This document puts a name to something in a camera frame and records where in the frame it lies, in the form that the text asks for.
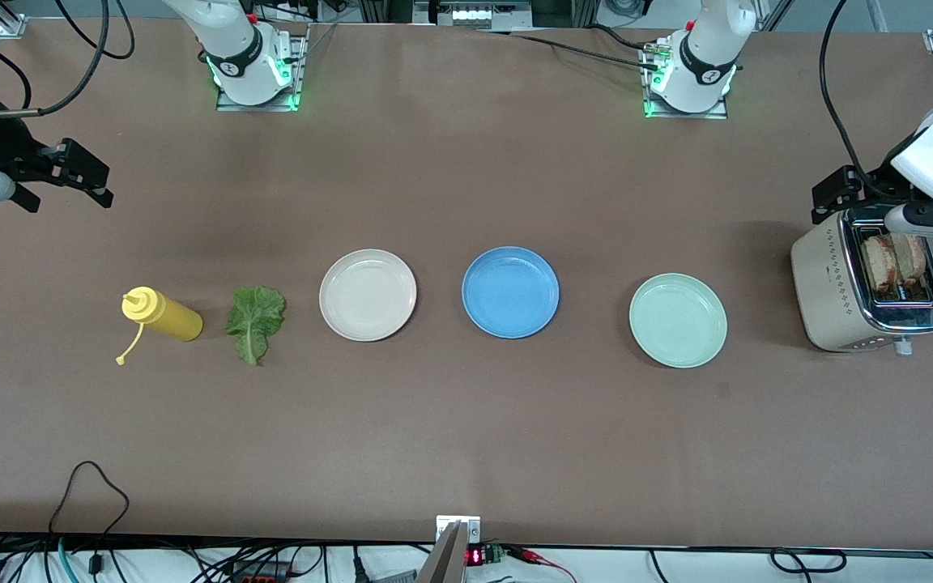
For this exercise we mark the aluminium frame post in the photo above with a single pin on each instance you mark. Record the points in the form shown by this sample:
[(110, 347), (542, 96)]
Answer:
[(458, 528)]

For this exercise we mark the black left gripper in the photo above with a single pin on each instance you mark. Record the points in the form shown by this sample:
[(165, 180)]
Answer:
[(871, 185)]

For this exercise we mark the brown bread slice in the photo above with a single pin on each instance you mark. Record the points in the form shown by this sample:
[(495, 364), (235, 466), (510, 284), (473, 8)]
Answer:
[(878, 263), (912, 255)]

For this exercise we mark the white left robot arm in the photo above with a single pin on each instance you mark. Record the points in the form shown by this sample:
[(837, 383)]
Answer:
[(701, 65)]

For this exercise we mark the pale green round plate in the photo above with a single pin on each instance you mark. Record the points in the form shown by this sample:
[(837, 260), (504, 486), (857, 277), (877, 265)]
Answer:
[(678, 321)]

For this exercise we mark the small red digit display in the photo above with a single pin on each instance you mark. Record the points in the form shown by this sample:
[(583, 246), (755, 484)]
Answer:
[(476, 556)]

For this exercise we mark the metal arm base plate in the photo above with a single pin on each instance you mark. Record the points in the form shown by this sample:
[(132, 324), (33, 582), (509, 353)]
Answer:
[(685, 115), (256, 106)]

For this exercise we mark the yellow squeeze sauce bottle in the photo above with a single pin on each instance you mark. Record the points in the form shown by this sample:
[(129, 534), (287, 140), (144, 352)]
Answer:
[(171, 317)]

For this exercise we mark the blue round plate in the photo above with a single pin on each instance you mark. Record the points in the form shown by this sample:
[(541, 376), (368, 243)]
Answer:
[(510, 292)]

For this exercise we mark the beige and chrome toaster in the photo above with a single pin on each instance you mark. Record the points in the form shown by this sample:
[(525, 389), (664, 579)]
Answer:
[(827, 291)]

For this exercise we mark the green lettuce leaf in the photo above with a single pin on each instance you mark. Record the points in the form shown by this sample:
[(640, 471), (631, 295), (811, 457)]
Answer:
[(254, 316)]

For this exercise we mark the red clip lead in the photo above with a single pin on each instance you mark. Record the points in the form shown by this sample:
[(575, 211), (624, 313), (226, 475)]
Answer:
[(531, 555)]

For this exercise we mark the beige round plate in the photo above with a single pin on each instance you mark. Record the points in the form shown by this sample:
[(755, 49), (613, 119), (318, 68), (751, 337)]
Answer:
[(368, 295)]

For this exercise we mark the dark lit equipment box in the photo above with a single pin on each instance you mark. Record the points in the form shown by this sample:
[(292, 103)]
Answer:
[(475, 14)]

